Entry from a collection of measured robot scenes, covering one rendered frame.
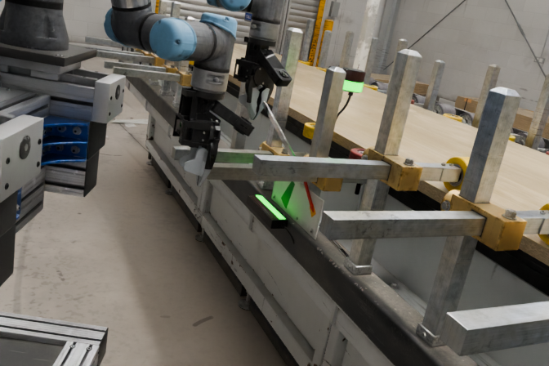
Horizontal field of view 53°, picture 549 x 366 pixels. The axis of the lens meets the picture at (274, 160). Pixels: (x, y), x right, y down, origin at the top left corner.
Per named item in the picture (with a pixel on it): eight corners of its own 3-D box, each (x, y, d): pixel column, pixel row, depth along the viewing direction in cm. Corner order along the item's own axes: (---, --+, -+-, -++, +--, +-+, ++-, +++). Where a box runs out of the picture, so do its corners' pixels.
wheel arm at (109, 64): (104, 69, 248) (104, 60, 246) (103, 68, 251) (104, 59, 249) (196, 79, 267) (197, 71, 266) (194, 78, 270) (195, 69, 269)
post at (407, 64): (354, 274, 117) (409, 50, 104) (345, 266, 120) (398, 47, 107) (368, 274, 119) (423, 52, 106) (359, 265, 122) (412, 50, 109)
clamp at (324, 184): (323, 191, 129) (327, 171, 127) (296, 171, 140) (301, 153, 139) (342, 192, 131) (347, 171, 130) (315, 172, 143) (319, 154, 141)
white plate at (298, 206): (314, 239, 131) (322, 201, 128) (270, 198, 153) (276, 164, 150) (315, 239, 131) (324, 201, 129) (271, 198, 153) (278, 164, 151)
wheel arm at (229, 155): (173, 163, 141) (176, 147, 140) (170, 159, 144) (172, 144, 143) (318, 168, 161) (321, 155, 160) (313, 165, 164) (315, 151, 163)
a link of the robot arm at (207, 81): (222, 69, 118) (235, 75, 111) (218, 89, 119) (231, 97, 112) (189, 64, 115) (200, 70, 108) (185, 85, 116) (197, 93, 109)
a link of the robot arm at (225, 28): (190, 9, 108) (216, 13, 115) (182, 64, 111) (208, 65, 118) (221, 16, 104) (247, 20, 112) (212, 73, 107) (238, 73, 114)
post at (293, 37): (261, 194, 160) (292, 28, 147) (257, 189, 163) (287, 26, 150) (273, 194, 162) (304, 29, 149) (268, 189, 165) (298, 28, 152)
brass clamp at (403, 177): (394, 191, 104) (400, 166, 103) (356, 167, 116) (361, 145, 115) (419, 191, 107) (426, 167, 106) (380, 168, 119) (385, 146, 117)
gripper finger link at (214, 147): (199, 164, 119) (205, 126, 117) (207, 164, 120) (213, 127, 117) (206, 171, 115) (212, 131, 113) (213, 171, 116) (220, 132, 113)
